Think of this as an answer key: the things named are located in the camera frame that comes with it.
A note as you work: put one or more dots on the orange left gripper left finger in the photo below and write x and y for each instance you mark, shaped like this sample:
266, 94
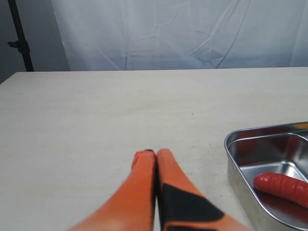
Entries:
131, 207

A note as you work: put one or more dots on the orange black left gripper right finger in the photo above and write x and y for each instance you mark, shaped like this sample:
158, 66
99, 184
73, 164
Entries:
182, 207

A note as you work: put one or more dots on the black stand pole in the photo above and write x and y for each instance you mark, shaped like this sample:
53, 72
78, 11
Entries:
21, 44

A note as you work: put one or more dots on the grey fabric backdrop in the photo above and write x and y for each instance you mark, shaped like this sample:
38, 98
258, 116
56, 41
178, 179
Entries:
182, 34

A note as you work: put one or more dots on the red toy sausage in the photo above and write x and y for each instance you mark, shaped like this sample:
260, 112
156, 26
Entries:
283, 186

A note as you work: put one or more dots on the stainless steel lunch box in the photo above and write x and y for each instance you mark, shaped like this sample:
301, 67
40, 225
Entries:
281, 149

